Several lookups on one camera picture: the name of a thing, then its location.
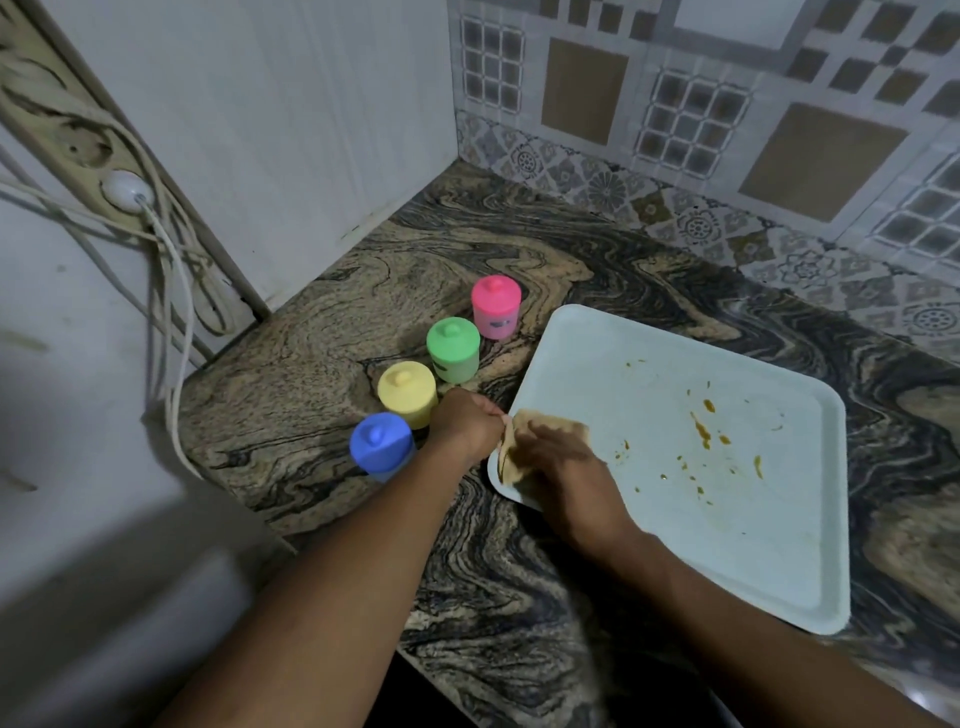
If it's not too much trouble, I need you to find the person's right hand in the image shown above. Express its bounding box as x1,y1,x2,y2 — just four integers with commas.
513,420,641,558

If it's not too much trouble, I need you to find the person's left hand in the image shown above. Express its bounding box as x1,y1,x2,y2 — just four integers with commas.
426,387,509,471

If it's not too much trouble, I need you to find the brown stained cleaning cloth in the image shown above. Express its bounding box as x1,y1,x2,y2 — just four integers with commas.
496,408,592,489

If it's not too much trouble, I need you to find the white plastic tray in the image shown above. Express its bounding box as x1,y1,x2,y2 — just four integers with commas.
487,303,852,637

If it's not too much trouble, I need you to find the person's left forearm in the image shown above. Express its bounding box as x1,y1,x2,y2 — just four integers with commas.
153,444,481,728

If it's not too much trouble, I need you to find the person's right forearm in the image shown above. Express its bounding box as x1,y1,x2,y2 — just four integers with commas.
592,517,948,728

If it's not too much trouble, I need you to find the green lidded plastic jar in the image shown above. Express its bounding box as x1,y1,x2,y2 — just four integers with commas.
426,316,482,385

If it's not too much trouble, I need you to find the yellow lidded plastic jar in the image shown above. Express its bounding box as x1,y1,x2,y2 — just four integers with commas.
376,360,439,431

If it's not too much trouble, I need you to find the pink lidded plastic jar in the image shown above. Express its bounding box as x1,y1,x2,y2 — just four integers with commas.
471,274,523,341

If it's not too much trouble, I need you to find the blue lidded plastic jar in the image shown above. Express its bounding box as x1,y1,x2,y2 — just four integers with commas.
348,411,416,483

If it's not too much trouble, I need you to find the white round plug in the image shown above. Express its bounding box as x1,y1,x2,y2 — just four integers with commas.
100,169,157,216

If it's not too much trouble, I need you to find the beige power strip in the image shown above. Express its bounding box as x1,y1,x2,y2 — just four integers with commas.
0,0,162,235

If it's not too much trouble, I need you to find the beige looped cable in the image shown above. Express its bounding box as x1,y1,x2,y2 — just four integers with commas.
0,52,240,361

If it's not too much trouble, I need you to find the white plug cable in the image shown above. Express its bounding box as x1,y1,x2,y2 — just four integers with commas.
135,196,207,481

